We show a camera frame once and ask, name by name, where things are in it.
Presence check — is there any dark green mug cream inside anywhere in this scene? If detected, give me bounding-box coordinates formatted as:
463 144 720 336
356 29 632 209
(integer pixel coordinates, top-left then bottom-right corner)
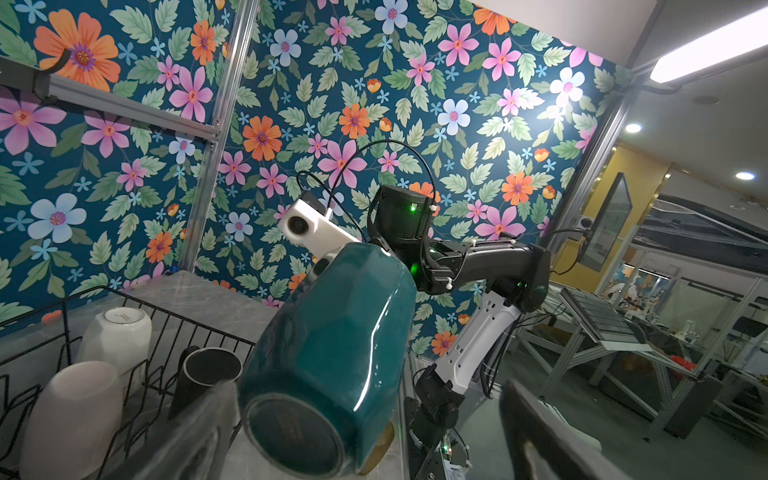
238 243 417 479

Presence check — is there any black hook rail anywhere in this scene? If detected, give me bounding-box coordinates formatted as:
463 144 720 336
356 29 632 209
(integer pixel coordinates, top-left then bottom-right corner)
1 49 72 102

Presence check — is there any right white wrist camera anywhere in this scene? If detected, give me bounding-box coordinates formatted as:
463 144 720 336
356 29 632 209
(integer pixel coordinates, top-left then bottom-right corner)
278 192 358 258

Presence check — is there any black mug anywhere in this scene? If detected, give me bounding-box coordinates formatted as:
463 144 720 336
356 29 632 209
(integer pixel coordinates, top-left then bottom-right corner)
169 346 243 419

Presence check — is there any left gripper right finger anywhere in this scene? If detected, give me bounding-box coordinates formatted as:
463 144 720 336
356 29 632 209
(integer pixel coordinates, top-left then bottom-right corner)
499 381 628 480

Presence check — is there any black wire dish rack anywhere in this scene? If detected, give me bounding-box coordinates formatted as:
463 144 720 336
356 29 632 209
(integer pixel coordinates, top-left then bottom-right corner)
0 283 257 480

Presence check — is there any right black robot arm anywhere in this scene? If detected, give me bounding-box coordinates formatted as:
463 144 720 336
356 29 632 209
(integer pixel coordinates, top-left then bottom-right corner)
366 186 550 479

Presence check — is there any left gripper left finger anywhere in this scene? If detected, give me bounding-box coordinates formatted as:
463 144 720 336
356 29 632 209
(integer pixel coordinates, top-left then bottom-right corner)
107 381 239 480

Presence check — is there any grey tilted keyboard tray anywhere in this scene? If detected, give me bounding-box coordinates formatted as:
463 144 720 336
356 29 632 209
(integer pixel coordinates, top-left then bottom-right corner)
559 287 652 352

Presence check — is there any ceiling strip light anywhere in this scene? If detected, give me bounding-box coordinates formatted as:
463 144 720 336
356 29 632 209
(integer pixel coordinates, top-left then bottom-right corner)
650 7 767 84

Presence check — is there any white ceramic mug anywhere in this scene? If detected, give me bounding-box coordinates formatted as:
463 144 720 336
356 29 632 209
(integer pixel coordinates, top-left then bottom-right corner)
75 307 152 395

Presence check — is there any amber glass cup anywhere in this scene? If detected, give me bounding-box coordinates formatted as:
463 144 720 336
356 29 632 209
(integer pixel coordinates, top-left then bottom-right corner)
359 420 395 476

